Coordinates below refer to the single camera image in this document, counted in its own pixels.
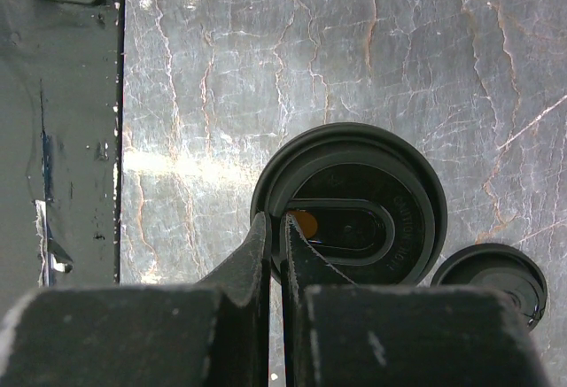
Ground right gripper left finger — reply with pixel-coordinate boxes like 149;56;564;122
1;213;272;386

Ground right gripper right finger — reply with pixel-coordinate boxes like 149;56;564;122
281;215;549;386

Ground black coffee cup lid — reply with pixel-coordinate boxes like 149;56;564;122
250;122;448;285

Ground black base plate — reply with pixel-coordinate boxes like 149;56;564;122
1;0;125;308

